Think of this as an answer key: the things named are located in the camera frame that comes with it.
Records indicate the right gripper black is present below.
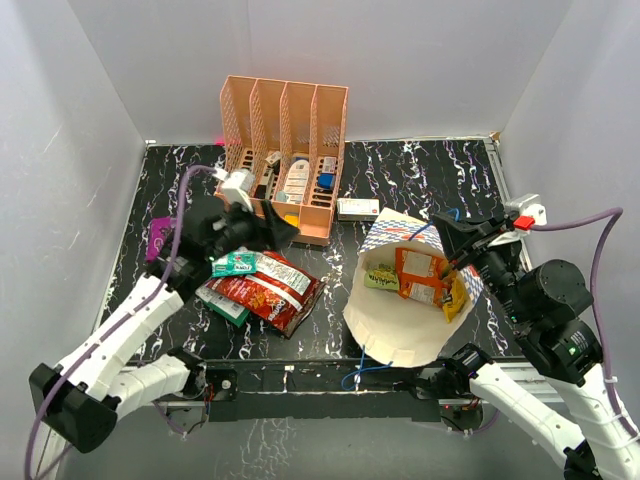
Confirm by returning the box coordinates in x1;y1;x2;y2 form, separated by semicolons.
430;210;531;322

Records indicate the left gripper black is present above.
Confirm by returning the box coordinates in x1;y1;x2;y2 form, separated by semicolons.
207;198;300;263

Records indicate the teal snack packet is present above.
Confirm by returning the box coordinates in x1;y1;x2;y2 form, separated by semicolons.
212;250;257;278

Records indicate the yellow snack packet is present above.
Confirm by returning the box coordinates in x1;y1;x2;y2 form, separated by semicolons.
441;271;466;323

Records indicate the orange snack bag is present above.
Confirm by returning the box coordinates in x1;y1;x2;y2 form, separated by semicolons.
395;248;449;307

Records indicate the red doritos bag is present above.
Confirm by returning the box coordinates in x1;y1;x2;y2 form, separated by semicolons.
203;251;321;335

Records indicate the light green himalaya packet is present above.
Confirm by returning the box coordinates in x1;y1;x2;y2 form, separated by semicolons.
364;265;400;291

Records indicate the green chips bag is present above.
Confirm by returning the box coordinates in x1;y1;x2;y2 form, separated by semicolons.
196;286;249;327

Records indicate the blue checkered paper bag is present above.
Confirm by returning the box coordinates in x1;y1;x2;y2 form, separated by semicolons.
343;208;483;368

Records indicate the purple blackcurrant candy bag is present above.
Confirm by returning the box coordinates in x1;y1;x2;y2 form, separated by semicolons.
145;217;175;262

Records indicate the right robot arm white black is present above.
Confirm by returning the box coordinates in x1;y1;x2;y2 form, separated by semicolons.
431;211;639;479

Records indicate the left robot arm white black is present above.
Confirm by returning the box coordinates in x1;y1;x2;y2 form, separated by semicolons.
29;197;299;453

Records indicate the yellow small object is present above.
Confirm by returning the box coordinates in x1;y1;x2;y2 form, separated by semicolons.
284;214;299;226

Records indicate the black item in organizer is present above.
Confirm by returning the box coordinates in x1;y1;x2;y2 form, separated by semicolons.
254;151;282;200

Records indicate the white bottle in organizer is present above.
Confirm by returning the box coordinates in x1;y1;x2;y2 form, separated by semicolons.
275;157;310;204

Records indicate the blue object in organizer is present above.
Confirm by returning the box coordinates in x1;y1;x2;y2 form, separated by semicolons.
317;173;336;191

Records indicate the white small box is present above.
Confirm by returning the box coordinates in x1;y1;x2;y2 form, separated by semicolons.
337;198;381;222

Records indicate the orange plastic file organizer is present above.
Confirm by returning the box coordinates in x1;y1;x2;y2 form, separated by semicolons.
220;75;349;246

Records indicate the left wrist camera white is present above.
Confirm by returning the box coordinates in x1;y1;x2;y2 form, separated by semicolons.
214;169;255;212

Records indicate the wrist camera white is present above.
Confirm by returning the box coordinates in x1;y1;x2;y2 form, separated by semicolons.
489;193;547;247
214;169;255;212

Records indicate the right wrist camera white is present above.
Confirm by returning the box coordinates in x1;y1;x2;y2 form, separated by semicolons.
489;193;547;247

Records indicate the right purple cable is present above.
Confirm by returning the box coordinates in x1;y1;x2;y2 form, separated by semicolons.
529;207;640;441

